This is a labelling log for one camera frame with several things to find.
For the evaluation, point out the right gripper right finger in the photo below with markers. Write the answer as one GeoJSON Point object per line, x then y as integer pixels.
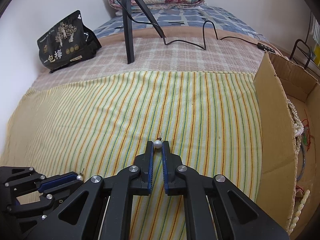
{"type": "Point", "coordinates": [214, 207]}

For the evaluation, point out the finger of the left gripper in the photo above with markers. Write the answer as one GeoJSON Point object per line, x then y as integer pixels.
{"type": "Point", "coordinates": [59, 182]}
{"type": "Point", "coordinates": [62, 192]}

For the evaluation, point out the pearl stud earring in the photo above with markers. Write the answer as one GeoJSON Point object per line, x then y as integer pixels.
{"type": "Point", "coordinates": [80, 176]}
{"type": "Point", "coordinates": [158, 143]}

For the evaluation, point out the yellow striped cloth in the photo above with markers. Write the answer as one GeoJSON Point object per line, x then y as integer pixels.
{"type": "Point", "coordinates": [98, 127]}

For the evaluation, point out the dark blue bangle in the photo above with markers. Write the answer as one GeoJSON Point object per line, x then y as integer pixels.
{"type": "Point", "coordinates": [301, 162]}

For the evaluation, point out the black snack bag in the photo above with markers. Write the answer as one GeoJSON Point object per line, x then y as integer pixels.
{"type": "Point", "coordinates": [67, 43]}

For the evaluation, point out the brown cardboard box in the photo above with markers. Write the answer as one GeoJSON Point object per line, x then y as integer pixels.
{"type": "Point", "coordinates": [276, 81]}

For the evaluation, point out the pink checked blanket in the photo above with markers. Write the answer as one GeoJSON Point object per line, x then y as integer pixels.
{"type": "Point", "coordinates": [151, 54]}

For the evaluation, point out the black tripod stand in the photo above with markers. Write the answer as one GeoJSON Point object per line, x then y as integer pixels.
{"type": "Point", "coordinates": [127, 23]}

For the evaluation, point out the black clothes rack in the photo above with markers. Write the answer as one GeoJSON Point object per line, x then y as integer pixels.
{"type": "Point", "coordinates": [305, 51]}

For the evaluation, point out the blue patterned bedsheet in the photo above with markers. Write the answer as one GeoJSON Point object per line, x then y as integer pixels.
{"type": "Point", "coordinates": [192, 17]}

